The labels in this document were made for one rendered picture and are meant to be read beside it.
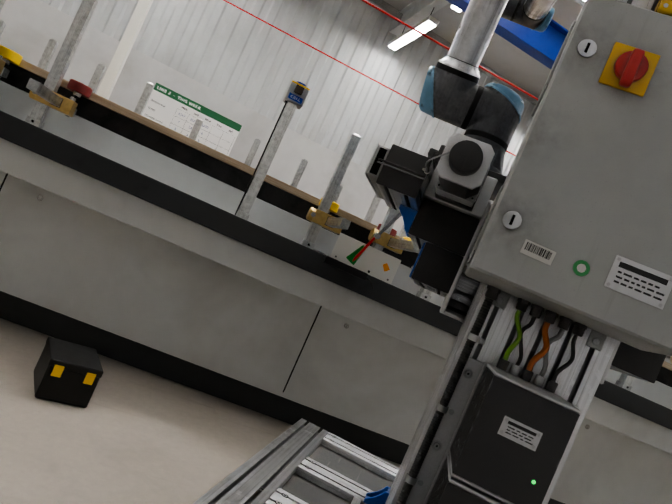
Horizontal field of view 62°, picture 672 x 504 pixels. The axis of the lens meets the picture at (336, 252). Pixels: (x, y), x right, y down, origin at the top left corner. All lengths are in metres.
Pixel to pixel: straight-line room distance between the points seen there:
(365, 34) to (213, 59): 2.54
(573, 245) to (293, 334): 1.58
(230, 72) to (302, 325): 7.28
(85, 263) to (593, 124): 1.84
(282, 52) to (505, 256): 8.77
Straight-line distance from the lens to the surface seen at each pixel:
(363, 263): 2.10
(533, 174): 0.92
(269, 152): 2.05
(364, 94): 9.79
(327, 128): 9.49
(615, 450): 3.11
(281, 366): 2.35
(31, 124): 2.11
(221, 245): 2.05
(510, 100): 1.51
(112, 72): 3.11
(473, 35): 1.51
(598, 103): 0.96
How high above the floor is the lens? 0.68
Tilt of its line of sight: 1 degrees up
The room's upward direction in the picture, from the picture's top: 24 degrees clockwise
